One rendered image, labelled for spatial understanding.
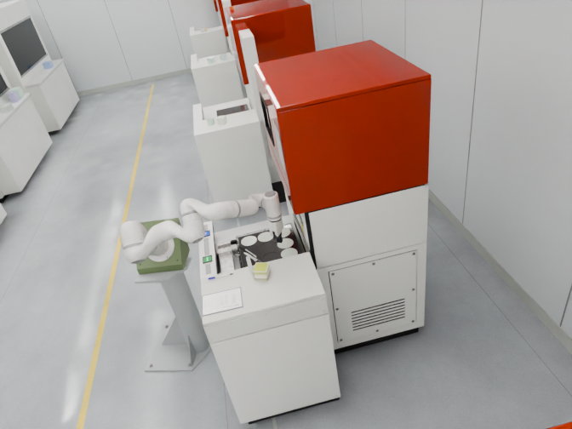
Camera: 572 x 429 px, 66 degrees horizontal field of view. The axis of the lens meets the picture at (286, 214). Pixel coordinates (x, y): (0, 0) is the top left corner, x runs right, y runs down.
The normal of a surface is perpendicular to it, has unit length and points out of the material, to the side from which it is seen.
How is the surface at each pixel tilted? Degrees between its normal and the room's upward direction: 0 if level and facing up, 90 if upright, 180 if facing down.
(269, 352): 90
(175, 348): 0
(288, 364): 90
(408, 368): 0
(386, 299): 90
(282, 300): 0
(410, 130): 90
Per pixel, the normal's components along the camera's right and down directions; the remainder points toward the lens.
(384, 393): -0.15, -0.81
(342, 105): 0.18, 0.53
